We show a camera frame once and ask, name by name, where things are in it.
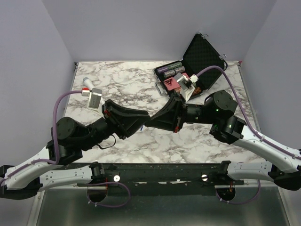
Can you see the black table front rail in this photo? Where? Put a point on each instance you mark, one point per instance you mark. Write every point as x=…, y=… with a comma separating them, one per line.
x=160, y=179

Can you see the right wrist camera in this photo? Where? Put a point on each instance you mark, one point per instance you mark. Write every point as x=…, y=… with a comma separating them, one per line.
x=187, y=85

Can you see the black poker chip case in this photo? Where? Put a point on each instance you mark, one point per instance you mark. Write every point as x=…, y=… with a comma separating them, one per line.
x=199, y=55

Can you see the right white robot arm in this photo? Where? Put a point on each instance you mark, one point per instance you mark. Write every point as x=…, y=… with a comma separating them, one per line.
x=282, y=164

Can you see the white microphone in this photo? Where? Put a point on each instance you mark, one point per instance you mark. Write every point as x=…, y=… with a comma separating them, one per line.
x=88, y=83

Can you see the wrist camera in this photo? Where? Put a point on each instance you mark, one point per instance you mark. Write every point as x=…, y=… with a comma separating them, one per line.
x=95, y=99
x=187, y=85

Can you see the green chip stack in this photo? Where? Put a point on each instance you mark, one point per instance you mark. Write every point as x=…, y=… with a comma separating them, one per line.
x=174, y=65

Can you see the purple chip stack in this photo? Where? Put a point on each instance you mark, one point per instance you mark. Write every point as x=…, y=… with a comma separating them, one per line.
x=163, y=69

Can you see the pink playing card deck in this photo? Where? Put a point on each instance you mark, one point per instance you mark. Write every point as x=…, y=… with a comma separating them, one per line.
x=171, y=84

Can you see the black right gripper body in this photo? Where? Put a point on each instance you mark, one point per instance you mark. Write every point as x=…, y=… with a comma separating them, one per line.
x=181, y=113

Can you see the orange black chip stack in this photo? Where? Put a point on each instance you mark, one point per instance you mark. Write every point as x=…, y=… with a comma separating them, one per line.
x=196, y=91

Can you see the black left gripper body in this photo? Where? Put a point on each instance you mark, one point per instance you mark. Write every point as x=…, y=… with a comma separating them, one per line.
x=110, y=116

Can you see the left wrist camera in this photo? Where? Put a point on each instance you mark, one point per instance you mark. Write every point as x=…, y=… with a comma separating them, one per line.
x=95, y=99

